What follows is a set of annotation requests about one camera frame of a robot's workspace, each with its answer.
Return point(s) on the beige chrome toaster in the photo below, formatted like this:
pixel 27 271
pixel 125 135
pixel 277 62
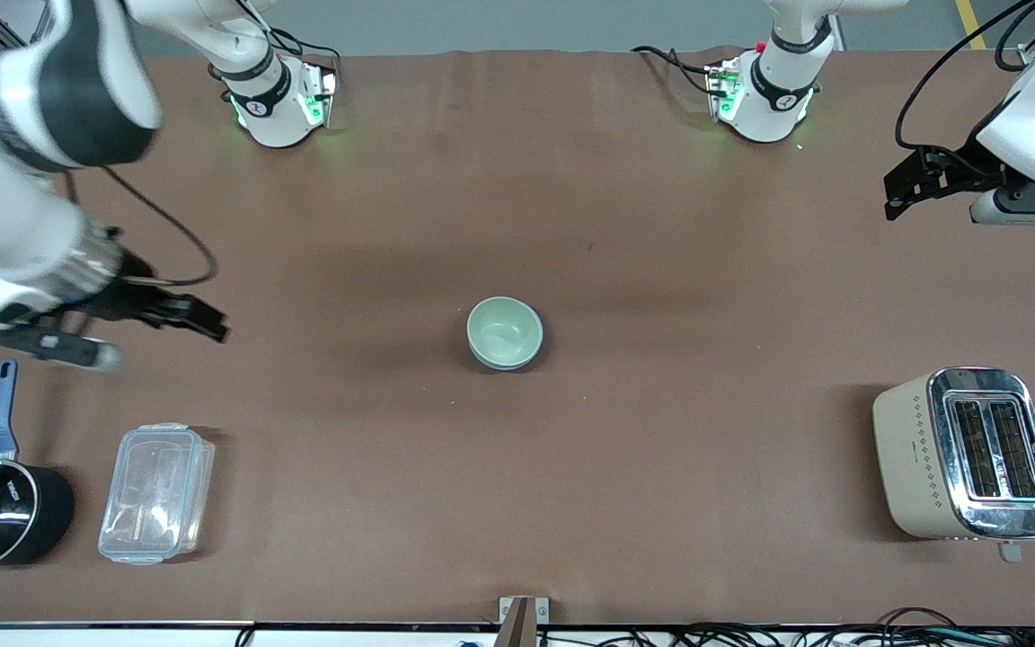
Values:
pixel 922 458

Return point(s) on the white table frame rail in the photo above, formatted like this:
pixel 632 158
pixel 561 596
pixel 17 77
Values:
pixel 122 638

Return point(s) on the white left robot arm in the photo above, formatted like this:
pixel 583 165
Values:
pixel 774 90

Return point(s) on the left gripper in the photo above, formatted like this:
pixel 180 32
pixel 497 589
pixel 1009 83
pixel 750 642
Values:
pixel 960 168

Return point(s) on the green bowl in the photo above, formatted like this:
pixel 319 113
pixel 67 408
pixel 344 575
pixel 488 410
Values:
pixel 504 328

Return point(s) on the clear plastic food container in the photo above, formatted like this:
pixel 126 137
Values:
pixel 154 494

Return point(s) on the brown table mat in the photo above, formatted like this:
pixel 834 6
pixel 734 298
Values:
pixel 482 494

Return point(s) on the blue bowl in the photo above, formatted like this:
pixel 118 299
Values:
pixel 506 367

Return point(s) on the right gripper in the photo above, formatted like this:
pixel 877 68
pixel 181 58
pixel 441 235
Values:
pixel 127 297

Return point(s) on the metal table edge bracket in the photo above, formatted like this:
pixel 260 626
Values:
pixel 524 620

